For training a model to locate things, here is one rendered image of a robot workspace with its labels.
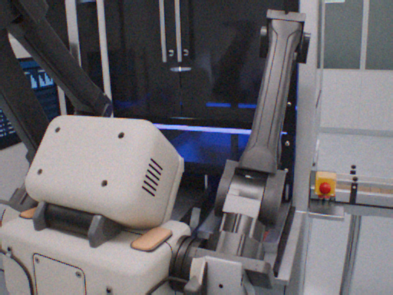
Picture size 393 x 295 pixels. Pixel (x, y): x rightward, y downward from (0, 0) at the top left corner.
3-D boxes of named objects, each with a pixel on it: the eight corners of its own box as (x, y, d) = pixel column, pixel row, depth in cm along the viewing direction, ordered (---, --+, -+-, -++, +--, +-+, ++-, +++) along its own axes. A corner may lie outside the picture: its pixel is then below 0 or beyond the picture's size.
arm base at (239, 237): (183, 255, 46) (268, 273, 42) (199, 204, 51) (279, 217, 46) (199, 273, 53) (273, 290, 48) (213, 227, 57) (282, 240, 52)
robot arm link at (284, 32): (263, -9, 65) (315, -4, 62) (264, 33, 78) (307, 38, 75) (211, 213, 52) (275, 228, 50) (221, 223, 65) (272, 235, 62)
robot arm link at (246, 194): (219, 220, 50) (255, 228, 48) (236, 163, 55) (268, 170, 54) (222, 240, 57) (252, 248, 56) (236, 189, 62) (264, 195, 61)
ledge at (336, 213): (311, 201, 134) (311, 197, 134) (343, 204, 129) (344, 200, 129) (308, 217, 122) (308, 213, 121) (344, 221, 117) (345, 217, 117)
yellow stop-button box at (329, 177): (315, 187, 125) (316, 169, 123) (335, 188, 122) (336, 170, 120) (314, 194, 118) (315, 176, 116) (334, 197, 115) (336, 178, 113)
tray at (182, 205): (157, 183, 154) (156, 177, 153) (211, 191, 144) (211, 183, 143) (115, 218, 123) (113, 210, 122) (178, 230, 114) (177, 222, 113)
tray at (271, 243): (228, 196, 138) (228, 188, 137) (292, 204, 129) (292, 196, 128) (197, 239, 108) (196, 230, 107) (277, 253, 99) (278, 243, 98)
